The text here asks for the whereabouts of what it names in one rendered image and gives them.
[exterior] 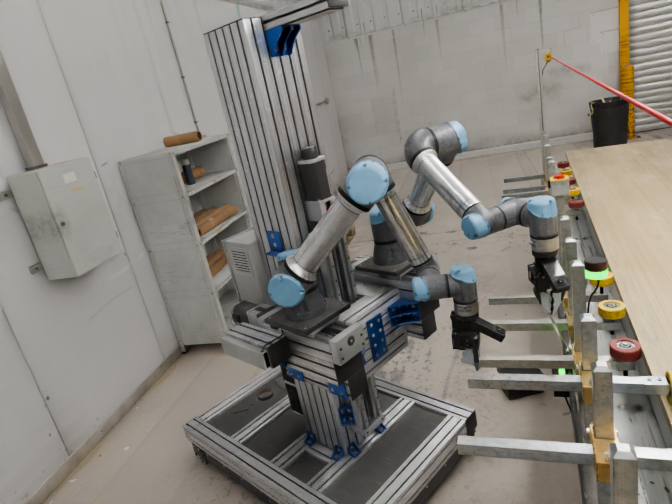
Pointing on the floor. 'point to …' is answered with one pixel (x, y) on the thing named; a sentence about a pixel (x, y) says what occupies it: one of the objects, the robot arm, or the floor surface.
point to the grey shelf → (180, 294)
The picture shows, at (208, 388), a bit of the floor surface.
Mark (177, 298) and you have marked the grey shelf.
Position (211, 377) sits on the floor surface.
